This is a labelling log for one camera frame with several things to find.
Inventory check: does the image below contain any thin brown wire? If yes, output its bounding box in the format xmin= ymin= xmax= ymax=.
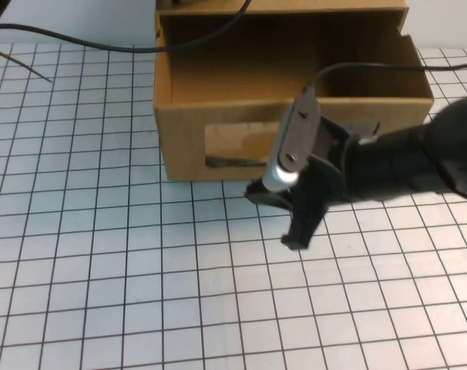
xmin=0 ymin=44 xmax=53 ymax=82

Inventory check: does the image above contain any black camera cable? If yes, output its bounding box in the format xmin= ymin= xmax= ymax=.
xmin=0 ymin=0 xmax=247 ymax=53
xmin=303 ymin=60 xmax=467 ymax=96

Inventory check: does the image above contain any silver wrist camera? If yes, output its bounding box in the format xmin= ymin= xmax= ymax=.
xmin=264 ymin=85 xmax=322 ymax=193

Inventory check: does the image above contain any cardboard drawer with torn window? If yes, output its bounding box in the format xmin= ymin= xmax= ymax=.
xmin=153 ymin=10 xmax=435 ymax=183

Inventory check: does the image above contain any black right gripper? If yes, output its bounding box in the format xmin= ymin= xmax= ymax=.
xmin=244 ymin=115 xmax=354 ymax=252

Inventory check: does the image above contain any white grid tablecloth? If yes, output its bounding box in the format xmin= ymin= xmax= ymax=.
xmin=0 ymin=42 xmax=467 ymax=370

